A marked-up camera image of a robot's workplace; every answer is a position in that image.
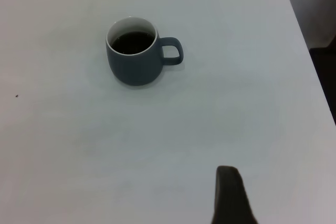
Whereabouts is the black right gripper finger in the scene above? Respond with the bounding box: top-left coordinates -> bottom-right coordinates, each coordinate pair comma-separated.
211,165 -> 259,224

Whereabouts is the grey ceramic mug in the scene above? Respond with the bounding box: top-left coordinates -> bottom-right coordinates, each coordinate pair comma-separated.
105,16 -> 184,87

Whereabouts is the black coffee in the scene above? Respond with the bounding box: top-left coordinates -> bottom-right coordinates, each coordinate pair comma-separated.
110,31 -> 156,55

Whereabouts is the black object beside table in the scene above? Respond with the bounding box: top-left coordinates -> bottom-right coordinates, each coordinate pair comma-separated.
309,35 -> 336,126

